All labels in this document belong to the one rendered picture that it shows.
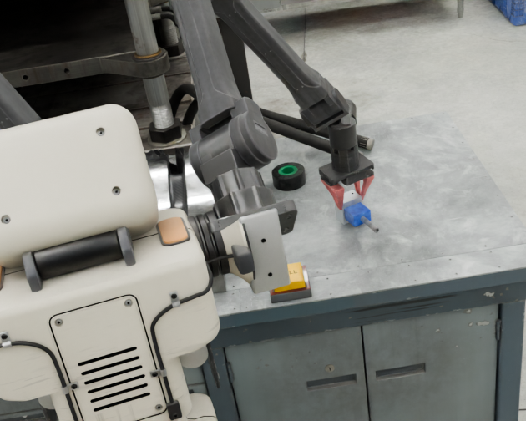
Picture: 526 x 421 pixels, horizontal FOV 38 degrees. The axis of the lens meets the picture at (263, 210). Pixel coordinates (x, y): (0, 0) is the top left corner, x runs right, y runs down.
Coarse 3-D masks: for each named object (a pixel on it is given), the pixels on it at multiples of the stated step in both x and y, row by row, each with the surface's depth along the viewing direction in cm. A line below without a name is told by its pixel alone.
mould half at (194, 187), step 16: (160, 160) 174; (160, 176) 170; (192, 176) 169; (160, 192) 167; (192, 192) 167; (208, 192) 166; (160, 208) 165; (192, 208) 164; (208, 208) 163; (224, 288) 151
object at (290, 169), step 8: (280, 168) 183; (288, 168) 183; (296, 168) 182; (304, 168) 182; (272, 176) 182; (280, 176) 180; (288, 176) 179; (296, 176) 179; (304, 176) 181; (280, 184) 180; (288, 184) 180; (296, 184) 180; (304, 184) 182
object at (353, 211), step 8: (352, 192) 166; (344, 200) 164; (352, 200) 164; (360, 200) 165; (336, 208) 166; (344, 208) 164; (352, 208) 163; (360, 208) 163; (336, 216) 168; (344, 216) 165; (352, 216) 161; (360, 216) 161; (368, 216) 162; (344, 224) 166; (352, 224) 162; (360, 224) 162; (368, 224) 159; (376, 232) 158
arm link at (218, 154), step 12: (216, 132) 105; (228, 132) 103; (204, 144) 105; (216, 144) 104; (228, 144) 103; (204, 156) 104; (216, 156) 102; (228, 156) 101; (204, 168) 103; (216, 168) 102; (228, 168) 101
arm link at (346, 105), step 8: (336, 96) 149; (344, 104) 151; (352, 104) 160; (344, 112) 150; (352, 112) 158; (304, 120) 153; (328, 120) 152; (336, 120) 152; (312, 128) 153; (320, 128) 153
